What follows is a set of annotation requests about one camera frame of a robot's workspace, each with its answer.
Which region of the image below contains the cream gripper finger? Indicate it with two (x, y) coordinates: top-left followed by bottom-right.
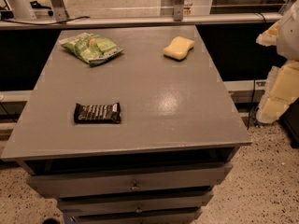
(256, 61), (299, 123)
(256, 20), (281, 47)

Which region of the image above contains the grey metal railing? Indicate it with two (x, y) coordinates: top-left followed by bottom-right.
(1, 0), (295, 30)

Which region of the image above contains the yellow sponge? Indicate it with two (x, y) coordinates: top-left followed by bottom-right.
(164, 36), (195, 61)

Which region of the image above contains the black rxbar chocolate wrapper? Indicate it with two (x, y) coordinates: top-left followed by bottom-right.
(74, 103), (121, 124)

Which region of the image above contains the black cable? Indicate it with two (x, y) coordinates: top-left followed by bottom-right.
(0, 15), (92, 26)

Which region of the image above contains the green chip bag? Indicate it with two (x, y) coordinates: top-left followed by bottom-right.
(59, 33), (123, 66)

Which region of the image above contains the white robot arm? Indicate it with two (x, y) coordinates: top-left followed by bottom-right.
(256, 0), (299, 123)

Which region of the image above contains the grey drawer cabinet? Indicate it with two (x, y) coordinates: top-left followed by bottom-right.
(2, 26), (250, 224)

